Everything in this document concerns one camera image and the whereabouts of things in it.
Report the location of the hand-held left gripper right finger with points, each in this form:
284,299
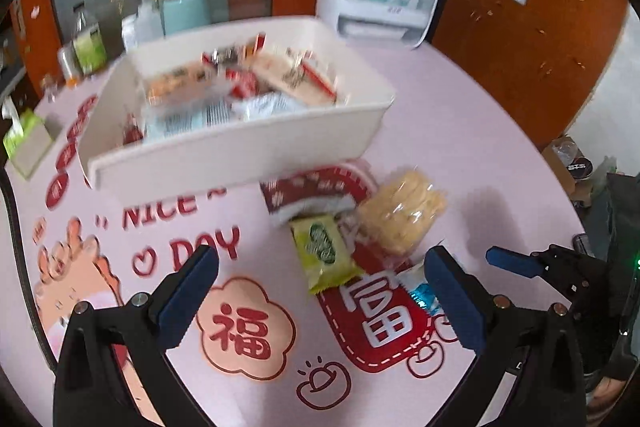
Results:
452,302

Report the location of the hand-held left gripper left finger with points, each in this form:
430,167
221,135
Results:
187,302

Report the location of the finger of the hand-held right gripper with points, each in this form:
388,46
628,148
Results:
510,259

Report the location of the yellow cracker packet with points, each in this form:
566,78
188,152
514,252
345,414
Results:
402,212

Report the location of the white plastic storage box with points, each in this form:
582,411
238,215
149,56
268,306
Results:
240,147

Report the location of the blue-grey snack packet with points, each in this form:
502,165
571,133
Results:
180,122

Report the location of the pile of assorted snacks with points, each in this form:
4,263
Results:
260,77

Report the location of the person's right forearm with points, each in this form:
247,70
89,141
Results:
605,399

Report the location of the small blue white packet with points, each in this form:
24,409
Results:
422,292

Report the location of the dark cloth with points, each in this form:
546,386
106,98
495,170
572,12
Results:
617,212

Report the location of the pink printed tablecloth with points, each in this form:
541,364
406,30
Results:
475,147

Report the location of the green snack packet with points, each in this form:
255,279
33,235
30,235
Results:
325,252

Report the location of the red white snack packet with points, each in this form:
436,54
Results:
312,194

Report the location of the orange biscuit packet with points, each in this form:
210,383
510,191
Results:
172,87

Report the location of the green tissue box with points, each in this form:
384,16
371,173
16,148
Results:
27,139

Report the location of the small bottle with orange base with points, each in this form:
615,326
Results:
67,64

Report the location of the clear bottle with green label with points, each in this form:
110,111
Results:
87,42

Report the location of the white plastic jug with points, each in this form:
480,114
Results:
142,22

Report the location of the mint green canister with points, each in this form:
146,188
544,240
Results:
186,9

